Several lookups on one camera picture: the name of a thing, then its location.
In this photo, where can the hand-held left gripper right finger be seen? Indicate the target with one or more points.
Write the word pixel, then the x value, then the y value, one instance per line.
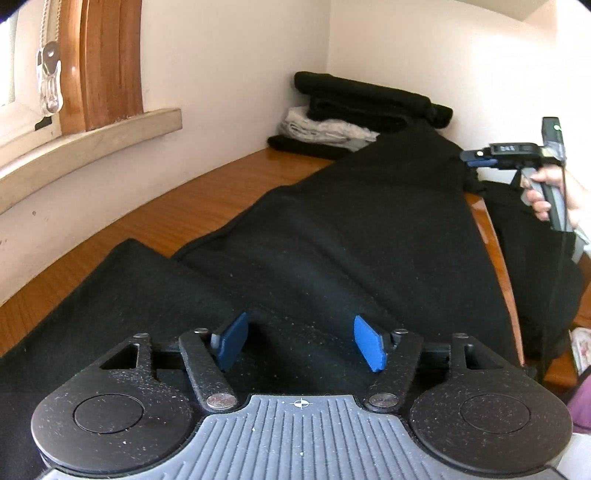
pixel 369 344

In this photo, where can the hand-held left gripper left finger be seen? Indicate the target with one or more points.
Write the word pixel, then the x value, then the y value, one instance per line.
pixel 233 344

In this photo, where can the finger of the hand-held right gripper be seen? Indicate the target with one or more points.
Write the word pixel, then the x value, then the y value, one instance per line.
pixel 482 163
pixel 475 154

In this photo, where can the person's right hand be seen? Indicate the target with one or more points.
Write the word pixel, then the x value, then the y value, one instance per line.
pixel 579 203

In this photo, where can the black fabric bundle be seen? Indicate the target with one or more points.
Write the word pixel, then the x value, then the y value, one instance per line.
pixel 521 277

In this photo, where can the thick black folded garment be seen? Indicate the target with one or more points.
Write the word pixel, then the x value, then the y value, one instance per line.
pixel 369 92

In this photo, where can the thin black folded garment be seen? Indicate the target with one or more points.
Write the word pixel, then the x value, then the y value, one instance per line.
pixel 351 116

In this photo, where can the flat black folded garment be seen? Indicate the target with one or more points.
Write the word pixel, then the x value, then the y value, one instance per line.
pixel 300 146

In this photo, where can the floral printed cloth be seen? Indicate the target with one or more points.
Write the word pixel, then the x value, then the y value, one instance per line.
pixel 581 346

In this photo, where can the person's purple clothing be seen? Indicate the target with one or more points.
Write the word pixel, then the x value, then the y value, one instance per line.
pixel 581 401

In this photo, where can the beige windowsill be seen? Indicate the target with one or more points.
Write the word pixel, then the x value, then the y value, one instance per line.
pixel 92 147

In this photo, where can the wooden window trim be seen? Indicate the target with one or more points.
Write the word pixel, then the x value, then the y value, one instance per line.
pixel 101 64

